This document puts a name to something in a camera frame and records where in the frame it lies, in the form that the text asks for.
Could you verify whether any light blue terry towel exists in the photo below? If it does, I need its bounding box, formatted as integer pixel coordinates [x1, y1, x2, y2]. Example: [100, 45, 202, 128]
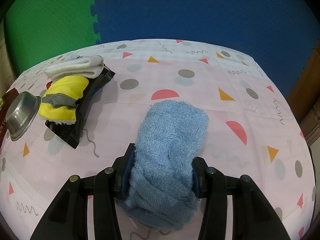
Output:
[119, 100, 209, 231]

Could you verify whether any white towel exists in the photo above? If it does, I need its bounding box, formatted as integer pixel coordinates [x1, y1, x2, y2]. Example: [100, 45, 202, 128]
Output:
[44, 55, 104, 81]

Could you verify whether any black foil snack bag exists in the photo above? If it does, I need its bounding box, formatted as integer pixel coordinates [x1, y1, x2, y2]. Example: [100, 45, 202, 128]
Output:
[45, 65, 115, 149]

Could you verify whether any pink patterned tablecloth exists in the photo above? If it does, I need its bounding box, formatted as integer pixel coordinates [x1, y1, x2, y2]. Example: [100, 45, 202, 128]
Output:
[1, 40, 316, 239]

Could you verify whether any yellow grey reflective pouch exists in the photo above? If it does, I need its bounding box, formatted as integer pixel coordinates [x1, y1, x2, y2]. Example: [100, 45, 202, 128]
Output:
[39, 75, 89, 125]

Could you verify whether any steel bowl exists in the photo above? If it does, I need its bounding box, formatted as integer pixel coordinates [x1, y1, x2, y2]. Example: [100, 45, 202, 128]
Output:
[5, 91, 41, 141]

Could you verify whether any brown foam mat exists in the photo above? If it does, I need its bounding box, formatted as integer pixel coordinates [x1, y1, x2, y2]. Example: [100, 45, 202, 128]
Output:
[287, 39, 320, 122]

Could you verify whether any blue foam mat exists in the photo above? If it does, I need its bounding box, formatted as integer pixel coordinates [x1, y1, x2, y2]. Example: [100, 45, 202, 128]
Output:
[91, 0, 319, 96]

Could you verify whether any green foam mat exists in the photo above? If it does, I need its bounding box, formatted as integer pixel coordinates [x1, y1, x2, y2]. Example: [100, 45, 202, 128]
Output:
[4, 0, 101, 76]

